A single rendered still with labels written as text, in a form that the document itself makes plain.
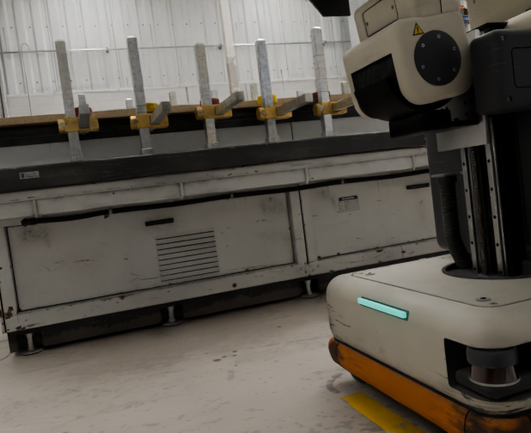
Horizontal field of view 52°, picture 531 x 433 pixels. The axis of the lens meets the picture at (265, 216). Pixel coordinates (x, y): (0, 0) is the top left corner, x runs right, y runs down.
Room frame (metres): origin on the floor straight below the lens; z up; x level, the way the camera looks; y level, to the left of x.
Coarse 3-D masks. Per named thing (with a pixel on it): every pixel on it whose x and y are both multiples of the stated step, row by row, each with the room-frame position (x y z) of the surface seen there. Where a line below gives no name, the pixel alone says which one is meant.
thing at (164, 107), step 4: (160, 104) 1.76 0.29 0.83; (164, 104) 1.74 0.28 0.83; (168, 104) 1.75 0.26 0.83; (156, 108) 1.84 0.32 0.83; (160, 108) 1.77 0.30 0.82; (164, 108) 1.74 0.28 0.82; (168, 108) 1.75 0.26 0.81; (156, 112) 1.85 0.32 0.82; (160, 112) 1.78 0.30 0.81; (164, 112) 1.77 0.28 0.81; (168, 112) 1.78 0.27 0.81; (152, 116) 1.95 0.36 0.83; (156, 116) 1.86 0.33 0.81; (160, 116) 1.85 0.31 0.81; (164, 116) 1.86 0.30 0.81; (152, 120) 1.96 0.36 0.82; (156, 120) 1.93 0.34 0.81; (160, 120) 1.94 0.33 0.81; (152, 124) 2.01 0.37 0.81
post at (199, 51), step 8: (200, 48) 2.09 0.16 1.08; (200, 56) 2.09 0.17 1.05; (200, 64) 2.09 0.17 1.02; (200, 72) 2.09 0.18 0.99; (200, 80) 2.08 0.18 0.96; (208, 80) 2.09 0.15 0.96; (200, 88) 2.09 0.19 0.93; (208, 88) 2.09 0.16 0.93; (200, 96) 2.11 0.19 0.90; (208, 96) 2.09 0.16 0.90; (208, 104) 2.09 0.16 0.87; (208, 120) 2.09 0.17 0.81; (208, 128) 2.09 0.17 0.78; (208, 136) 2.08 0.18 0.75; (216, 136) 2.09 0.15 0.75
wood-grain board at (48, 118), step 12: (336, 96) 2.45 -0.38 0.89; (348, 96) 2.47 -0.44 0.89; (132, 108) 2.16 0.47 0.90; (180, 108) 2.22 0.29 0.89; (192, 108) 2.24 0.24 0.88; (240, 108) 2.33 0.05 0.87; (252, 108) 2.37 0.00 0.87; (0, 120) 2.00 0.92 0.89; (12, 120) 2.02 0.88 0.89; (24, 120) 2.03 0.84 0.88; (36, 120) 2.04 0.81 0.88; (48, 120) 2.06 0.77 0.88
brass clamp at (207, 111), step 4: (196, 108) 2.08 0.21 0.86; (200, 108) 2.08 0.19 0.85; (204, 108) 2.08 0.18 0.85; (208, 108) 2.08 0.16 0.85; (212, 108) 2.09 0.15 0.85; (196, 112) 2.09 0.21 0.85; (200, 112) 2.07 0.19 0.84; (204, 112) 2.08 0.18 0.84; (208, 112) 2.08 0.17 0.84; (212, 112) 2.09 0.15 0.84; (228, 112) 2.11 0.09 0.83; (196, 116) 2.10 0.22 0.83; (200, 116) 2.08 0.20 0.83; (204, 116) 2.08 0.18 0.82; (208, 116) 2.08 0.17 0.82; (212, 116) 2.09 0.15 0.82; (216, 116) 2.09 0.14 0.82; (220, 116) 2.10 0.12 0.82; (224, 116) 2.10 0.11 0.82; (228, 116) 2.11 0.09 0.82
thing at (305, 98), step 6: (300, 96) 1.94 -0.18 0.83; (306, 96) 1.90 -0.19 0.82; (312, 96) 1.91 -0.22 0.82; (288, 102) 2.05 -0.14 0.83; (294, 102) 1.99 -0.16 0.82; (300, 102) 1.94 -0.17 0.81; (306, 102) 1.93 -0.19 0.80; (282, 108) 2.11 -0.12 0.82; (288, 108) 2.06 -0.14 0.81; (294, 108) 2.04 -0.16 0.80; (282, 114) 2.17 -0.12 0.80
